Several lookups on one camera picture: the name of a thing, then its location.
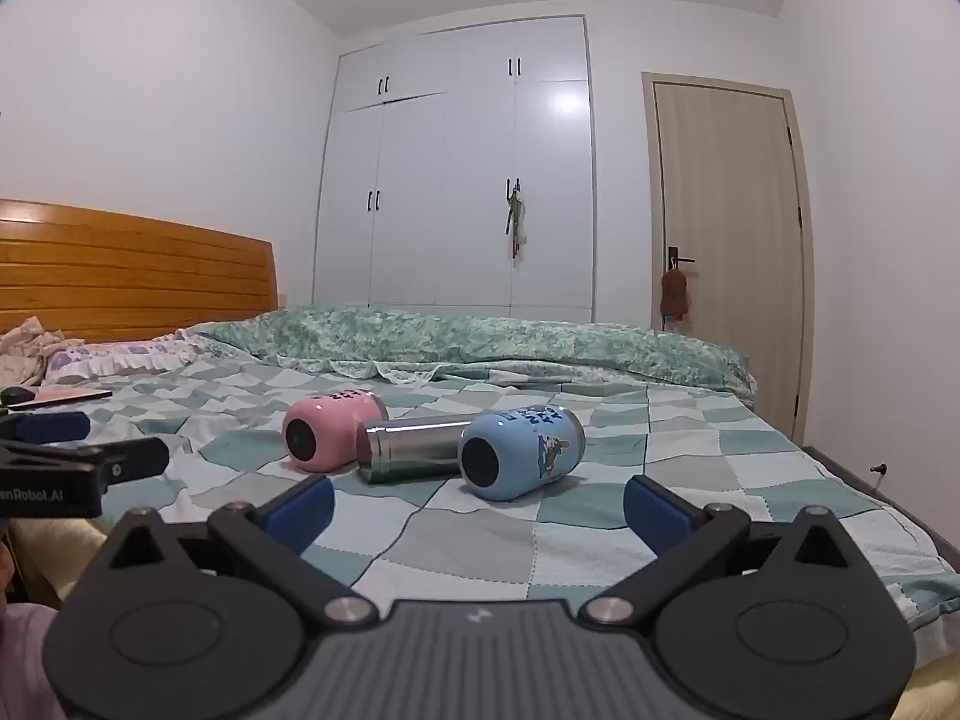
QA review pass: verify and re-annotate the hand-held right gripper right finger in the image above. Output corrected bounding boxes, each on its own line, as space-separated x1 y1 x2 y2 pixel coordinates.
585 474 865 627

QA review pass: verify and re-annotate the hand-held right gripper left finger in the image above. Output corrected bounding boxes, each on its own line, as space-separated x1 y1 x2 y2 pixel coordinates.
90 474 377 628

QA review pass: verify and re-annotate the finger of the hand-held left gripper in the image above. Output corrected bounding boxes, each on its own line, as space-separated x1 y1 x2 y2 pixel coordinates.
0 435 172 482
0 411 92 445

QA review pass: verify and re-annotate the pink cup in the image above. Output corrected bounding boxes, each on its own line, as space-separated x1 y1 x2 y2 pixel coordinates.
282 390 389 473

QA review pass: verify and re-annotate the stainless steel cup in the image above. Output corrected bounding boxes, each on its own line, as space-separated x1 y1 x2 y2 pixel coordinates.
356 412 481 485

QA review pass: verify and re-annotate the blue printed cup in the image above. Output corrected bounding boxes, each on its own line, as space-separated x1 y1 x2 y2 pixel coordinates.
457 405 586 502

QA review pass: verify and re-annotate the person's left forearm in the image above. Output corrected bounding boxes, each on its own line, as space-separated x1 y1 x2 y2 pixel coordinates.
0 540 67 720

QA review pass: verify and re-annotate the pink phone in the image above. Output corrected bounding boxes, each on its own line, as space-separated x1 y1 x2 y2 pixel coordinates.
7 387 113 410

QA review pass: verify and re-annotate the yellow blanket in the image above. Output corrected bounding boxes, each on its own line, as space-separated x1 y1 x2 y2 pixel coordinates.
7 516 113 610

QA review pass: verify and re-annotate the crumpled light cloth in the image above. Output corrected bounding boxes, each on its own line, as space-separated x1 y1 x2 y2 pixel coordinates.
0 317 67 389

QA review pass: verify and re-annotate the purple floral pillow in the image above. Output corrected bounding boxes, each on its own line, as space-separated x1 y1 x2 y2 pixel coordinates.
45 337 202 377

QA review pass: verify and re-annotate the wooden headboard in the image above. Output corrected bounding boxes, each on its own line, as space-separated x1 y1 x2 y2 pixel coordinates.
0 199 278 346

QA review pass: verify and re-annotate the green floral quilt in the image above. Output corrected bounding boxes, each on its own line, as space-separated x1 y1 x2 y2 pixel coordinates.
180 305 757 398

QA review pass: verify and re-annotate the beige door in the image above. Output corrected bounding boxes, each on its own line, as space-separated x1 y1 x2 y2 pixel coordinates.
641 71 816 445

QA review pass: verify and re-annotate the green hanging ornament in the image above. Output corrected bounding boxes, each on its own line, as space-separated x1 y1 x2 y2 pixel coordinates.
504 178 530 260

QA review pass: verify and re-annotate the white wardrobe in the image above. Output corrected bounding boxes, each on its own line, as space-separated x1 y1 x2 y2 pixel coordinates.
311 15 597 325

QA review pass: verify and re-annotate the brown bag on door handle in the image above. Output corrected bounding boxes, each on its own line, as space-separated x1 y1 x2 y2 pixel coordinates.
660 268 692 331

